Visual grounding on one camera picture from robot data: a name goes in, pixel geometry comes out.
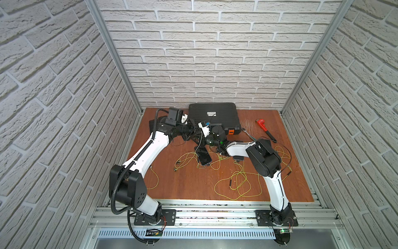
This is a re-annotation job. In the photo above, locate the green earphone cable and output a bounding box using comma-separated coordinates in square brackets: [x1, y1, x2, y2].
[212, 144, 293, 200]
[207, 147, 232, 172]
[146, 150, 203, 190]

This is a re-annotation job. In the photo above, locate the blue-edged smartphone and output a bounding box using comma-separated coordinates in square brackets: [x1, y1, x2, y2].
[196, 147, 212, 166]

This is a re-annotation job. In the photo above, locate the grey-edged large smartphone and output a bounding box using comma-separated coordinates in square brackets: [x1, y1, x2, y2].
[233, 156, 245, 162]

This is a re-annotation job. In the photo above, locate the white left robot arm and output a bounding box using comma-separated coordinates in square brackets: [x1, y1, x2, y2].
[109, 122, 203, 223]

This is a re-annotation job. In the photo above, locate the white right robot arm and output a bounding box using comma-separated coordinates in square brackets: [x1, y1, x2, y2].
[201, 137, 292, 225]

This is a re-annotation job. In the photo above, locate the black plastic tool case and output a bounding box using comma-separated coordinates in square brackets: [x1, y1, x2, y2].
[189, 102, 241, 135]

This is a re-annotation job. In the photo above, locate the purple-edged smartphone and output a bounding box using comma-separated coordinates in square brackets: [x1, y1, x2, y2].
[149, 119, 158, 134]

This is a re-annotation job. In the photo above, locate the red and black tool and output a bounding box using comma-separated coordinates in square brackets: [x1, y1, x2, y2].
[256, 119, 277, 143]

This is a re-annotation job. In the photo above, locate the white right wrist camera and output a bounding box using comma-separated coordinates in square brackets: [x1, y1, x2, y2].
[198, 121, 210, 138]

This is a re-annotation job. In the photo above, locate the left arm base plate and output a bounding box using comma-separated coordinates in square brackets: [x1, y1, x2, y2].
[134, 209, 177, 226]

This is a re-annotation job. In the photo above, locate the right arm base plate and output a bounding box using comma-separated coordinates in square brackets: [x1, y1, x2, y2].
[255, 210, 298, 227]

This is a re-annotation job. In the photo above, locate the aluminium corner post left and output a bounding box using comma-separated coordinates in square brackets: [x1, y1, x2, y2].
[86, 0, 144, 116]

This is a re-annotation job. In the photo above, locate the aluminium corner post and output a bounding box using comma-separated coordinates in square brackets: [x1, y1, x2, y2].
[280, 0, 353, 116]
[86, 0, 144, 116]

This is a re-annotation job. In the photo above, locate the aluminium rail frame front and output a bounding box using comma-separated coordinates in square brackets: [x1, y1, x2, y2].
[88, 197, 344, 231]

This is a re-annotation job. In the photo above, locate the aluminium corner post right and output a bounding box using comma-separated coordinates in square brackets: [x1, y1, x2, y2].
[280, 0, 353, 116]

